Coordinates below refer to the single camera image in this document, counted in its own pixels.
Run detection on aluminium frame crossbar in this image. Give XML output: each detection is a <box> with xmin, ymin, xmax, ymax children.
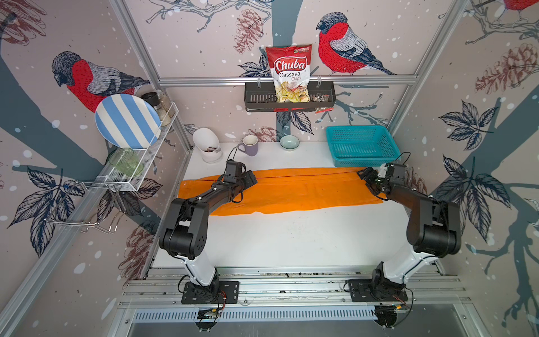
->
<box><xmin>157</xmin><ymin>74</ymin><xmax>420</xmax><ymax>88</ymax></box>

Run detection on orange long pants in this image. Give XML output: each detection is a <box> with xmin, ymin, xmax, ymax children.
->
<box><xmin>177</xmin><ymin>167</ymin><xmax>384</xmax><ymax>217</ymax></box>

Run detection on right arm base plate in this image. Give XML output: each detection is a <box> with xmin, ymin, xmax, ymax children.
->
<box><xmin>344</xmin><ymin>279</ymin><xmax>408</xmax><ymax>303</ymax></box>

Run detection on teal plastic basket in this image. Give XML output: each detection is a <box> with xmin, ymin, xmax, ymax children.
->
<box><xmin>326</xmin><ymin>126</ymin><xmax>401</xmax><ymax>168</ymax></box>

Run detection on black wire wall basket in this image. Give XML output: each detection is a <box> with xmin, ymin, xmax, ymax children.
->
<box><xmin>244</xmin><ymin>81</ymin><xmax>336</xmax><ymax>112</ymax></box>

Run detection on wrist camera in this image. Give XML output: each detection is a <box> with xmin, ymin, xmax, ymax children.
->
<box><xmin>384</xmin><ymin>163</ymin><xmax>406</xmax><ymax>185</ymax></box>
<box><xmin>223</xmin><ymin>160</ymin><xmax>246</xmax><ymax>184</ymax></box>

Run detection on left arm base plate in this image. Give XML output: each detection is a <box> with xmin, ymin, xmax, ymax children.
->
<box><xmin>181</xmin><ymin>281</ymin><xmax>240</xmax><ymax>305</ymax></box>

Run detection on green glass cup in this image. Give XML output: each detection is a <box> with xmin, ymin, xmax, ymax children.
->
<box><xmin>108</xmin><ymin>148</ymin><xmax>144</xmax><ymax>178</ymax></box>

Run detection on red cassava chips bag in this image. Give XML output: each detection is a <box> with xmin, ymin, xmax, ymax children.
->
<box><xmin>265</xmin><ymin>44</ymin><xmax>312</xmax><ymax>103</ymax></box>

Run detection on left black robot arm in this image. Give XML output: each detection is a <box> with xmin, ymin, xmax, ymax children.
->
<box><xmin>159</xmin><ymin>170</ymin><xmax>257</xmax><ymax>294</ymax></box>

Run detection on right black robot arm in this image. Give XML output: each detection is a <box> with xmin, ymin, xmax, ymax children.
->
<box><xmin>357</xmin><ymin>164</ymin><xmax>462</xmax><ymax>296</ymax></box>

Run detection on purple mug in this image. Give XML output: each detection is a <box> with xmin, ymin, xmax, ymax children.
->
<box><xmin>237</xmin><ymin>135</ymin><xmax>258</xmax><ymax>157</ymax></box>

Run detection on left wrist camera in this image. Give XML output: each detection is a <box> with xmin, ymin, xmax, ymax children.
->
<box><xmin>223</xmin><ymin>160</ymin><xmax>246</xmax><ymax>184</ymax></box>

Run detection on small light green bowl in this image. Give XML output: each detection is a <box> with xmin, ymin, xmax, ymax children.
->
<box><xmin>279</xmin><ymin>135</ymin><xmax>300</xmax><ymax>151</ymax></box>

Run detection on white tilted container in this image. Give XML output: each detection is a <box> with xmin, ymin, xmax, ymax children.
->
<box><xmin>192</xmin><ymin>128</ymin><xmax>223</xmax><ymax>164</ymax></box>

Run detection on white wire dish rack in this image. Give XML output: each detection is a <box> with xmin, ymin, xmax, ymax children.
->
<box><xmin>85</xmin><ymin>94</ymin><xmax>179</xmax><ymax>192</ymax></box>

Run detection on blue white striped plate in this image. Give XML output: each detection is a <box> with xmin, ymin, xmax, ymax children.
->
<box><xmin>95</xmin><ymin>94</ymin><xmax>161</xmax><ymax>150</ymax></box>

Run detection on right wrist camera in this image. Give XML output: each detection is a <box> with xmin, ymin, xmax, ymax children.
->
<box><xmin>384</xmin><ymin>163</ymin><xmax>406</xmax><ymax>185</ymax></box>

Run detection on dark lid spice jar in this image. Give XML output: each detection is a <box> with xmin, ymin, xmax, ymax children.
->
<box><xmin>141</xmin><ymin>91</ymin><xmax>166</xmax><ymax>121</ymax></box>

